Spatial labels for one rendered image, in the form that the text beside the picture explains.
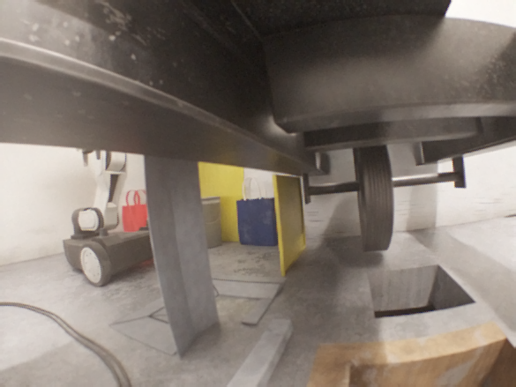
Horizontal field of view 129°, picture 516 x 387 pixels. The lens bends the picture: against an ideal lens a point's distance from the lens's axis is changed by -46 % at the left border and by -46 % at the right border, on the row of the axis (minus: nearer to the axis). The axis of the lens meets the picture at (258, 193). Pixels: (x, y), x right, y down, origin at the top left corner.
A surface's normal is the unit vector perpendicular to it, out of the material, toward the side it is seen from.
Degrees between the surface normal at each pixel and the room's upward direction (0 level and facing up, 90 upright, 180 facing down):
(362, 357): 0
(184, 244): 90
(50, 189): 90
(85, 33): 90
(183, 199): 90
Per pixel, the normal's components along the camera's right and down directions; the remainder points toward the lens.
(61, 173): 0.92, -0.09
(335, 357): -0.10, -1.00
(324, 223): -0.36, 0.04
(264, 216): -0.60, 0.02
